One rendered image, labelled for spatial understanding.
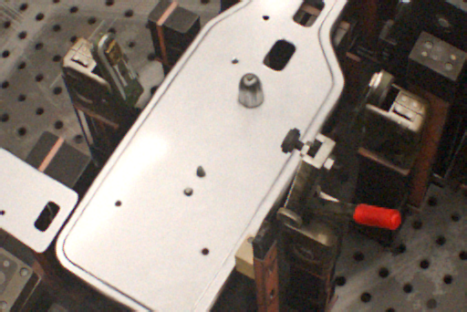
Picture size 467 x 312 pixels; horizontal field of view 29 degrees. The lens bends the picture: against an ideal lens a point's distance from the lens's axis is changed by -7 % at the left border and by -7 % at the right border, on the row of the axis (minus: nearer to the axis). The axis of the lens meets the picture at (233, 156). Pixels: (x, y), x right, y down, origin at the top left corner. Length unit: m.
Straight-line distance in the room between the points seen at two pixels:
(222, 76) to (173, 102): 0.07
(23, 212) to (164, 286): 0.22
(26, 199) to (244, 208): 0.29
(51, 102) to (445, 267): 0.74
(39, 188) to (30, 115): 0.43
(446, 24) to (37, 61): 0.83
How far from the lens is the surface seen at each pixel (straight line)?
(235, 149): 1.23
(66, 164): 1.28
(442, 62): 1.18
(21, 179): 1.27
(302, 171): 1.01
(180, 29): 1.35
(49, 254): 1.38
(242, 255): 1.10
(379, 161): 1.28
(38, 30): 1.77
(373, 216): 1.05
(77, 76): 1.29
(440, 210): 1.54
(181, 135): 1.25
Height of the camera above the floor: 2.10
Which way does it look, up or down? 63 degrees down
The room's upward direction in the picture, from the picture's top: 7 degrees counter-clockwise
